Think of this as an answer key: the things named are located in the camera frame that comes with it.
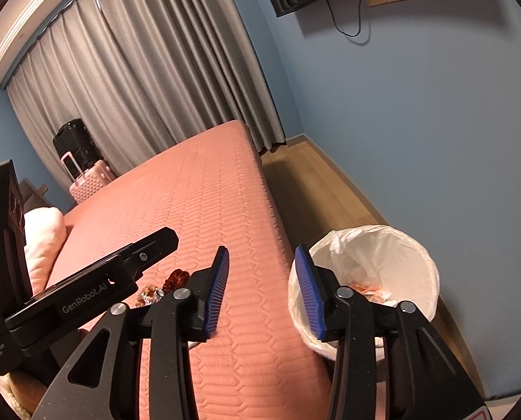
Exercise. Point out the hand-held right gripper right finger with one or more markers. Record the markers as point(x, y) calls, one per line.
point(308, 293)

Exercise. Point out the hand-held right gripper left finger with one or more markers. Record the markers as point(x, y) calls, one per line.
point(216, 288)

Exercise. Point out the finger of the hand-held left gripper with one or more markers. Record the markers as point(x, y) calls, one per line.
point(155, 247)

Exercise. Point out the dark red scrunchie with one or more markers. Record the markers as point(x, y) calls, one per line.
point(177, 281)

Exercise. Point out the leopard patterned scrunchie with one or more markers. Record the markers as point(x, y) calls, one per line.
point(149, 296)

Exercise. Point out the pink cloth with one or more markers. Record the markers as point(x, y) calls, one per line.
point(369, 291)

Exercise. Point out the waste bin with white liner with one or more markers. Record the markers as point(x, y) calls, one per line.
point(400, 249)

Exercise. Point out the pink pillow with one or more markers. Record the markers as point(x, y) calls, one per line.
point(44, 236)

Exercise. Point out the pink quilted bed mattress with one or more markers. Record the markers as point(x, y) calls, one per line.
point(208, 192)

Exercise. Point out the dark headboard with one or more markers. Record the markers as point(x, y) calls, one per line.
point(35, 197)

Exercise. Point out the pink suitcase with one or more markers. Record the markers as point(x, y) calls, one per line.
point(92, 181)

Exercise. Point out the pink fluffy blanket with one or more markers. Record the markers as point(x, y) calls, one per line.
point(19, 391)

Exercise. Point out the black suitcase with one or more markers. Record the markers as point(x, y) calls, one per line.
point(76, 144)

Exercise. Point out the grey curtain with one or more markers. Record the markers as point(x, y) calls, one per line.
point(133, 74)

